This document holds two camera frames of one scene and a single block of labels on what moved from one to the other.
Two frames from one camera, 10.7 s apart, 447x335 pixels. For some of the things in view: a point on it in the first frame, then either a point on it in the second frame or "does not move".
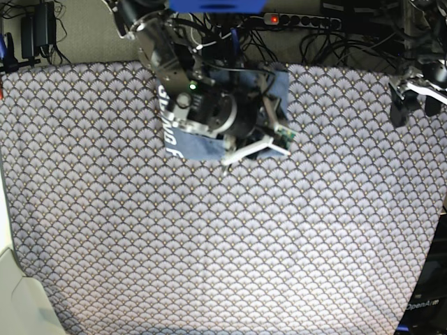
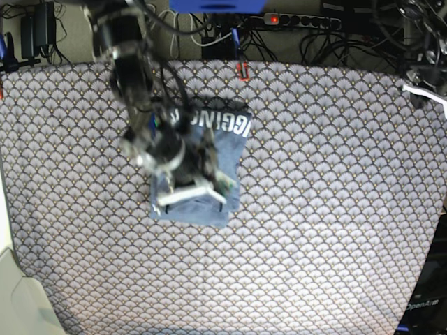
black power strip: x=296 y=20 does not move
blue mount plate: x=216 y=6 does not move
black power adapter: x=38 y=30 does not move
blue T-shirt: x=186 y=142 -> x=226 y=131
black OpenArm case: x=426 y=311 does not move
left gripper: x=247 y=112 -> x=186 y=156
